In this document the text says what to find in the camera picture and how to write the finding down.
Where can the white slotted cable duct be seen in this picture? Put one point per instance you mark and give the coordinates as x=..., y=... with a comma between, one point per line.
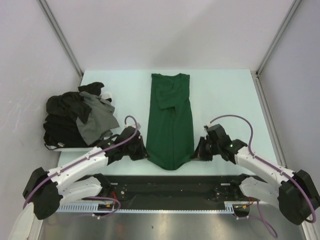
x=194, y=206

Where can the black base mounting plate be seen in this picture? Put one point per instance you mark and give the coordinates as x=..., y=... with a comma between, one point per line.
x=133, y=188

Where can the white plastic bin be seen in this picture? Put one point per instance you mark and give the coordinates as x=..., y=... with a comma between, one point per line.
x=72, y=149

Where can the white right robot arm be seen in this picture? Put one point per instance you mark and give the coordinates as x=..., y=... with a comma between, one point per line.
x=292, y=192

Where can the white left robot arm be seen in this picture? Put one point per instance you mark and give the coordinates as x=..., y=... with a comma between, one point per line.
x=47, y=190

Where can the aluminium frame post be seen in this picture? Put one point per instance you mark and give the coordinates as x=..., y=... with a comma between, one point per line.
x=279, y=34
x=48, y=13

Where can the green t shirt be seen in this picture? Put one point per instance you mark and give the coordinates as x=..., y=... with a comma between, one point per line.
x=170, y=132

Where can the right aluminium frame post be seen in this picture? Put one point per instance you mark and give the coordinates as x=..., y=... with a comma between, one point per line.
x=279, y=34

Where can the black t shirt pile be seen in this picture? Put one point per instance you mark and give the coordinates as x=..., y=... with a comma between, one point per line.
x=73, y=117

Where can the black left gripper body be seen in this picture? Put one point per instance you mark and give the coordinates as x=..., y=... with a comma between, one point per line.
x=136, y=151

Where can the grey t shirt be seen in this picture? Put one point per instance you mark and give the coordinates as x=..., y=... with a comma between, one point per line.
x=101, y=120

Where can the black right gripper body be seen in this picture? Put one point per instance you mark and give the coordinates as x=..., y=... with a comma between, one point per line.
x=207, y=149

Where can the left aluminium frame post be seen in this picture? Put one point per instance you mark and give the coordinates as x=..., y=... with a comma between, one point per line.
x=48, y=13

